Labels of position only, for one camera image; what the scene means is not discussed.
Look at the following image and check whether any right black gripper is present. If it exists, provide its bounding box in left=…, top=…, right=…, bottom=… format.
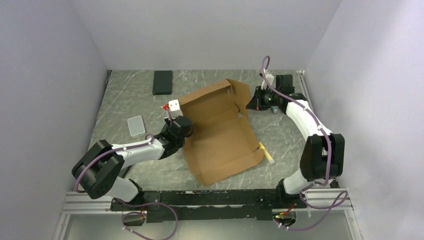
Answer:
left=245, top=86, right=280, bottom=111

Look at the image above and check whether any brown cardboard box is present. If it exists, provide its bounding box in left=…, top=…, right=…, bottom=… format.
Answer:
left=178, top=78, right=264, bottom=186

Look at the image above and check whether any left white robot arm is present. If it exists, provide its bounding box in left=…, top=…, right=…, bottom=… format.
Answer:
left=71, top=116, right=193, bottom=210

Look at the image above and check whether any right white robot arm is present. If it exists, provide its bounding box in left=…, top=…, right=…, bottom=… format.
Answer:
left=246, top=72, right=345, bottom=208

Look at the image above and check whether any black rectangular box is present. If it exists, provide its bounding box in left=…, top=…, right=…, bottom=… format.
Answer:
left=152, top=70, right=173, bottom=96

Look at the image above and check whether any clear plastic case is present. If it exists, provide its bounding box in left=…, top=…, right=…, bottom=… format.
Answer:
left=127, top=115, right=146, bottom=138

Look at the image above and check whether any yellow marker pen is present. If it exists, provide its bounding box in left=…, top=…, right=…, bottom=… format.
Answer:
left=259, top=142, right=275, bottom=165

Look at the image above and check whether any black flat block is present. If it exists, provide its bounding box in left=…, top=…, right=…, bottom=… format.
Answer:
left=118, top=166, right=132, bottom=178

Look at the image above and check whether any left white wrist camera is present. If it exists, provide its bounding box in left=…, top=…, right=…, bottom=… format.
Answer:
left=162, top=99, right=184, bottom=119

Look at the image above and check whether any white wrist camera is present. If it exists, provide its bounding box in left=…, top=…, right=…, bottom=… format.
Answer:
left=162, top=99, right=184, bottom=119
left=261, top=72, right=275, bottom=90

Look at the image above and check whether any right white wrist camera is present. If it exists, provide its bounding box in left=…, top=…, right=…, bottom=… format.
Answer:
left=261, top=72, right=275, bottom=90

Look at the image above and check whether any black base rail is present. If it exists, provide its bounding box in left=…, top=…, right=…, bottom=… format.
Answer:
left=110, top=188, right=306, bottom=223

